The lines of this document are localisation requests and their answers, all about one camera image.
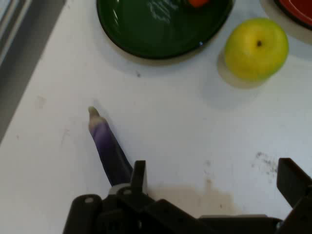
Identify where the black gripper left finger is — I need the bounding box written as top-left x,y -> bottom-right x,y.
63,160 -> 200,234

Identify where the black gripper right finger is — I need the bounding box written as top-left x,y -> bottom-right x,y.
277,157 -> 312,234

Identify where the orange toy fruit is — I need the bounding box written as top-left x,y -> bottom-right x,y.
186,0 -> 211,8

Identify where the purple toy eggplant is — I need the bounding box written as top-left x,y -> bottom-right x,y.
87,106 -> 134,187

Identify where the yellow-green toy apple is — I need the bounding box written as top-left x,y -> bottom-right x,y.
223,18 -> 290,81

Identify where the dark green plate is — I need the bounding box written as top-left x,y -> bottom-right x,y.
96,0 -> 234,59

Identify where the red plate with black rim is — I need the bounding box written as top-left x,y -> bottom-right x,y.
274,0 -> 312,31

